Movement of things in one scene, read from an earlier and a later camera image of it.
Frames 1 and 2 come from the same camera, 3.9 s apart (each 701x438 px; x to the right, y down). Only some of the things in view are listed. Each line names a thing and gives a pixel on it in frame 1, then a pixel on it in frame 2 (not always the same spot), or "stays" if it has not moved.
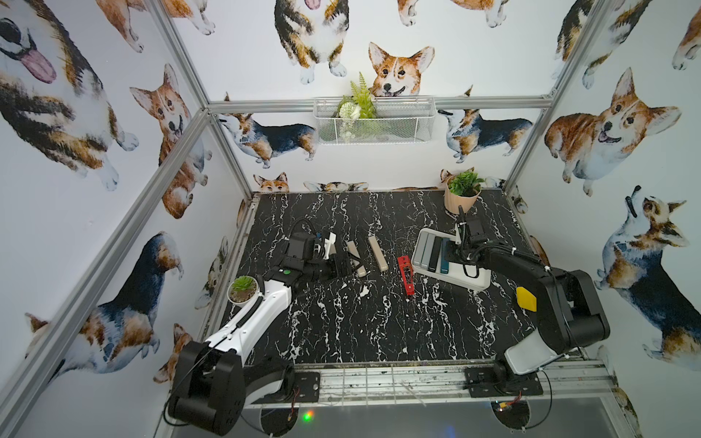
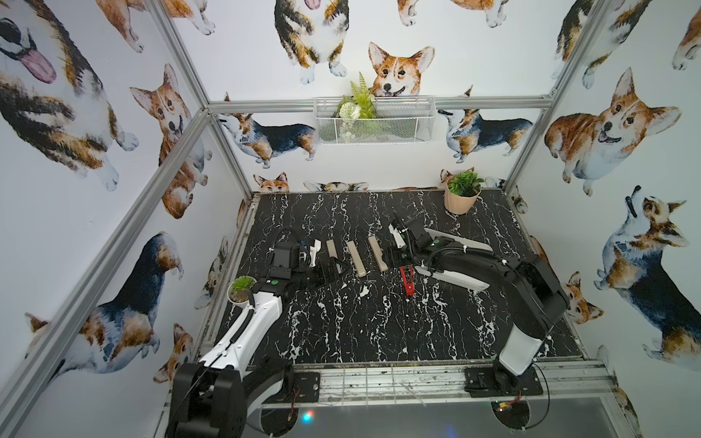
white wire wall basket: x=368 y=120 stays
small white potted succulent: x=242 y=290 stays
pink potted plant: x=462 y=189 stays
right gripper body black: x=460 y=249 to x=407 y=255
